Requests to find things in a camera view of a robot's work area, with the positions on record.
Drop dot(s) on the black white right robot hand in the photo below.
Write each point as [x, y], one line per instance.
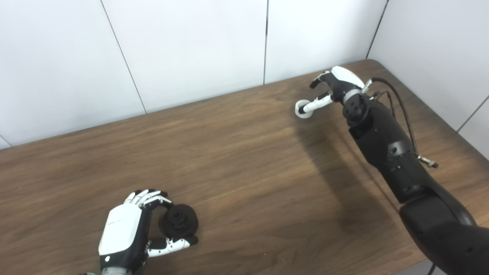
[344, 78]

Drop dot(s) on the round black plastic part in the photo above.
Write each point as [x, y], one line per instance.
[179, 221]

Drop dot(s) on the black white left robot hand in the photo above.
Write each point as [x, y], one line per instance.
[120, 229]

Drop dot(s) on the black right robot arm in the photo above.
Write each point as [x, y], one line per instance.
[397, 156]

